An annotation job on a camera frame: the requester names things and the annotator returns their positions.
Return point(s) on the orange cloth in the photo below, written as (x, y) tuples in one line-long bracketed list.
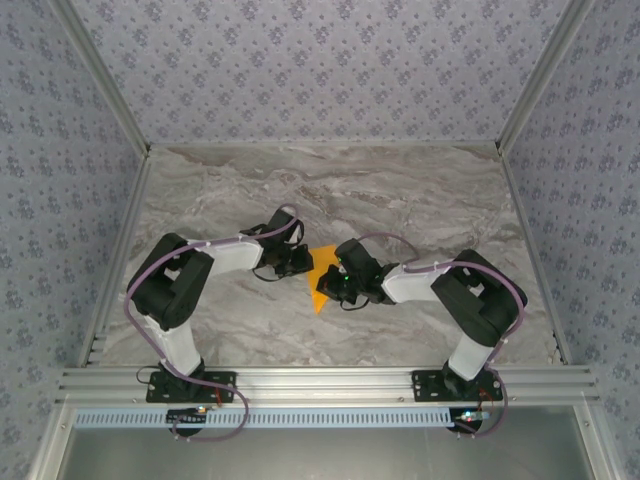
[(317, 300)]

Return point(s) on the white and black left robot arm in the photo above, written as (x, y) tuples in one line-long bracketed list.
[(177, 350)]

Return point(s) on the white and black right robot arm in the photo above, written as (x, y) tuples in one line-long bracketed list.
[(470, 357)]

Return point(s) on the grey metal sheet panel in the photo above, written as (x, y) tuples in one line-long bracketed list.
[(320, 455)]

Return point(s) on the small black adapter board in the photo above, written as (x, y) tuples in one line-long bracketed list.
[(470, 416), (187, 416)]

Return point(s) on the aluminium cross rail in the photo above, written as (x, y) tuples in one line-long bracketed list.
[(325, 385)]

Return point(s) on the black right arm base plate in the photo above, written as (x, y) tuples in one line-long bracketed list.
[(425, 387)]

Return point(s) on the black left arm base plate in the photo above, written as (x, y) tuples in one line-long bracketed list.
[(225, 387)]

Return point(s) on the aluminium side rail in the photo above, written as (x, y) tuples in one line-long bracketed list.
[(116, 260), (534, 260)]

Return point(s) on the aluminium frame post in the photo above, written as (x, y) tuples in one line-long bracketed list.
[(542, 75), (102, 75)]

